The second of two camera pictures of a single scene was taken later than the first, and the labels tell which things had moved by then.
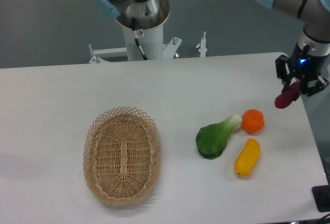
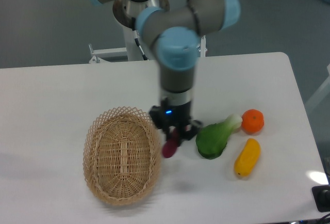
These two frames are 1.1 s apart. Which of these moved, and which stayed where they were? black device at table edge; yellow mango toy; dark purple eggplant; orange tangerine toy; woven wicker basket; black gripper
Moved: dark purple eggplant; black gripper
Stayed: black device at table edge; orange tangerine toy; yellow mango toy; woven wicker basket
